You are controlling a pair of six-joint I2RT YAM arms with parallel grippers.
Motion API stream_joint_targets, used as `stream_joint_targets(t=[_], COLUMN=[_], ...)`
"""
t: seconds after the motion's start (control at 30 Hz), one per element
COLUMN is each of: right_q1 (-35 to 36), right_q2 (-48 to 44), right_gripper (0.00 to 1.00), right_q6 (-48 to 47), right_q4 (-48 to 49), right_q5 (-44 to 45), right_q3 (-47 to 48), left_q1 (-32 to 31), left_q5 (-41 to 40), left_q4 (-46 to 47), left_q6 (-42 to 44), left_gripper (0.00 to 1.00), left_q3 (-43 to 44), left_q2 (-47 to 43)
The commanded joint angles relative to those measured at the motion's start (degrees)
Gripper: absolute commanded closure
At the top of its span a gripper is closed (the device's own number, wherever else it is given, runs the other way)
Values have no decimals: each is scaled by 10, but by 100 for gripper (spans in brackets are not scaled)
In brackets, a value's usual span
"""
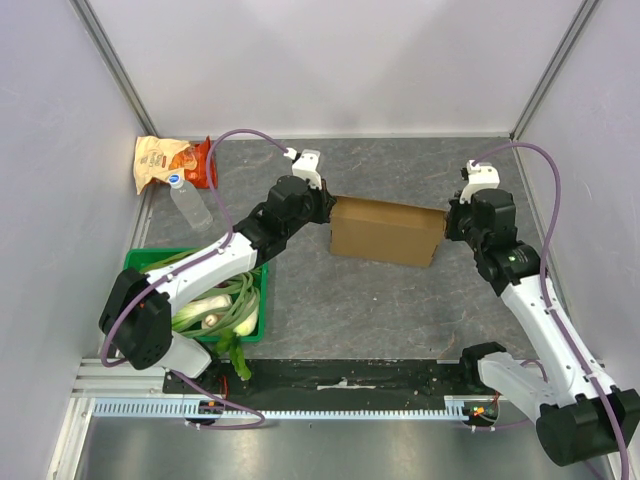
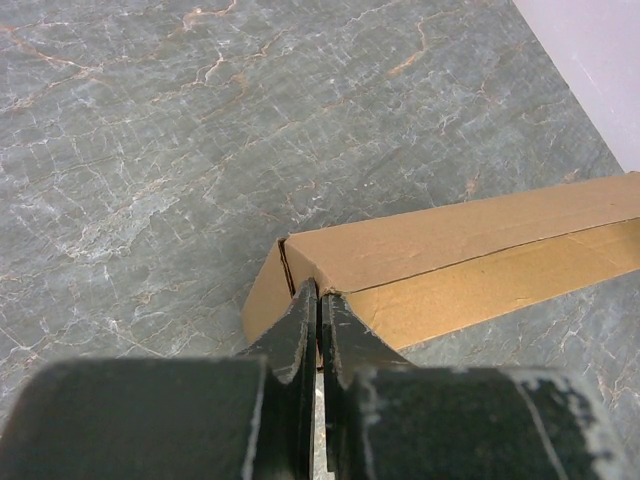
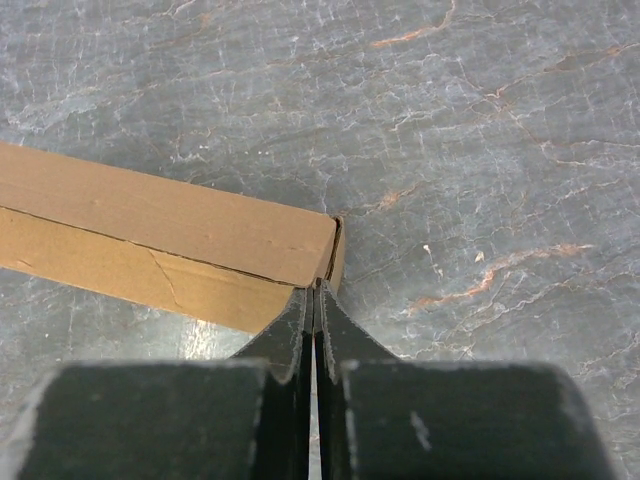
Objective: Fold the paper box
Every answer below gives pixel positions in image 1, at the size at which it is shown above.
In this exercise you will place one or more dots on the green leafy lettuce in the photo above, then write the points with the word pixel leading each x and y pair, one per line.
pixel 229 343

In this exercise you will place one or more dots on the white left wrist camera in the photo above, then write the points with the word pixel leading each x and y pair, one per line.
pixel 305 165

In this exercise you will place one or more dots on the light blue cable duct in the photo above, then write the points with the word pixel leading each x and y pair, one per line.
pixel 452 409

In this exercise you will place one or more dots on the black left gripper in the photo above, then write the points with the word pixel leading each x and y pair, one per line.
pixel 326 202

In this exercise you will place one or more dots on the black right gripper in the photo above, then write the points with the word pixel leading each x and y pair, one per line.
pixel 452 223

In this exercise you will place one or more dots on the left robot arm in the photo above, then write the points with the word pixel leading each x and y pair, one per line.
pixel 136 319

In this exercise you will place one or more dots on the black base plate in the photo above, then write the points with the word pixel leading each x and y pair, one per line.
pixel 343 383

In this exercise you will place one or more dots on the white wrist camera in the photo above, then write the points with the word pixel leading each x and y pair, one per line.
pixel 479 176
pixel 305 165

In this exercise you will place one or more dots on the clear plastic water bottle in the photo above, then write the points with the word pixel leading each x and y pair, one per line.
pixel 189 202

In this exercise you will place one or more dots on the beige chip bag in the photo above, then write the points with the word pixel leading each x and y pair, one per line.
pixel 156 159

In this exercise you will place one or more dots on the green long beans bundle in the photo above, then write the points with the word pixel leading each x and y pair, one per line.
pixel 239 286

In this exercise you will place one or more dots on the white green bok choy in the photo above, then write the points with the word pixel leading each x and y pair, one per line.
pixel 209 316

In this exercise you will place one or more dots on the green plastic crate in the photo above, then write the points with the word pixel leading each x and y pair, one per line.
pixel 146 259

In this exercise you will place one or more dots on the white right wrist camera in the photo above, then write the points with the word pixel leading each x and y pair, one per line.
pixel 479 176

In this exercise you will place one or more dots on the red chip bag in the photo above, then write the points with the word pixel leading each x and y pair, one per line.
pixel 192 162

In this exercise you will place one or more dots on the brown cardboard box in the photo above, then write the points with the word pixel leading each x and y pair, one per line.
pixel 385 231

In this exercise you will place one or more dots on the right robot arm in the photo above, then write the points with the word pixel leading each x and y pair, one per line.
pixel 578 410

